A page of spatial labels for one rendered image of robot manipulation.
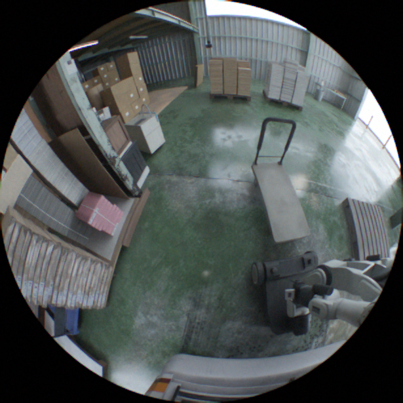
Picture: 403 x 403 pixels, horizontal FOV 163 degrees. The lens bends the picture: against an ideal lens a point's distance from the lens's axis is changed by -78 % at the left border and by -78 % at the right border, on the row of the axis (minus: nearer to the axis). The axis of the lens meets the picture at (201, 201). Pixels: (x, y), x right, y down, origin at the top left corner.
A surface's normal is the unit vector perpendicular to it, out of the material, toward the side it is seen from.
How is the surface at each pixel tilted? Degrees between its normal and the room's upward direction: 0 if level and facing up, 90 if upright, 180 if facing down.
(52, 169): 90
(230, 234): 0
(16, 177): 90
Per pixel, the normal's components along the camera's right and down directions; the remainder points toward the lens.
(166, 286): -0.08, -0.52
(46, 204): 0.97, 0.14
